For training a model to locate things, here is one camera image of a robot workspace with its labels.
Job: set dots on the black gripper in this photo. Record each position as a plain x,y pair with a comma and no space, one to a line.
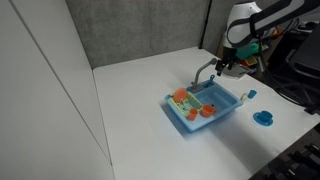
229,55

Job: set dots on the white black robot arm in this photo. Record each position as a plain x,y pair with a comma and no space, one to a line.
243,26

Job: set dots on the blue mug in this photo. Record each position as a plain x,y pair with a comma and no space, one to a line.
265,115

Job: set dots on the grey metal mounting plate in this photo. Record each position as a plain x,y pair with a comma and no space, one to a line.
238,71

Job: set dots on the grey toy faucet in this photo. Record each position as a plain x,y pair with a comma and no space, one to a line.
199,75

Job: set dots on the light blue toy sink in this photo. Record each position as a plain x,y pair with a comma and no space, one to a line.
220,100

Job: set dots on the cream toy sponge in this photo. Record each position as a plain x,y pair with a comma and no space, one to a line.
244,97

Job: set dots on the small blue cup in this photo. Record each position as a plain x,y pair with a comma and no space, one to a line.
252,94

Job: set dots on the orange toy knobs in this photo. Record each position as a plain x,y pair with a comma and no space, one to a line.
208,111

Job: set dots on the black vertical pole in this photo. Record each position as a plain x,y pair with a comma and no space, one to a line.
204,23

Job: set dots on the orange toy plate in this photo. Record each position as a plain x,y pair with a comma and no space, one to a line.
180,95

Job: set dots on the small orange cup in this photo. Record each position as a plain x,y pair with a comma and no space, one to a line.
193,114

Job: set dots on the blue saucer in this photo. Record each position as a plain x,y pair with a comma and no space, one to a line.
261,121

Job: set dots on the black office chair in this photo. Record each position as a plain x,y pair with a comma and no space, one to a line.
300,56

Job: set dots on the green wrist camera box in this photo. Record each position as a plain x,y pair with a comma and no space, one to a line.
248,50

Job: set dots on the black camera stand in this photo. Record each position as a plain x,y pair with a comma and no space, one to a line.
293,156

